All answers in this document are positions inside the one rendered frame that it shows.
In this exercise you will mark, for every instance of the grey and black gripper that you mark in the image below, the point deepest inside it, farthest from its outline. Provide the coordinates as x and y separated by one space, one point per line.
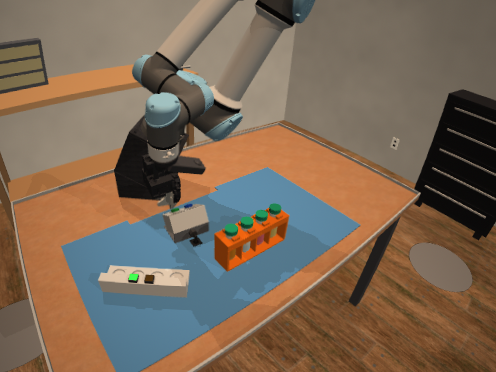
163 180

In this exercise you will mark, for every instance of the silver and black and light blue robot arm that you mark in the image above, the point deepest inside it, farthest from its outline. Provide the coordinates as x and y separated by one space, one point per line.
165 117

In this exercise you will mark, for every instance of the blue bench mat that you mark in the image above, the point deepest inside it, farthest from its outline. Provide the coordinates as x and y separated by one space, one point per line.
139 330

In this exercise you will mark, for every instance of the grey table edge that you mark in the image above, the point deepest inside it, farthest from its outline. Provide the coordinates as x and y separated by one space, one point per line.
244 336

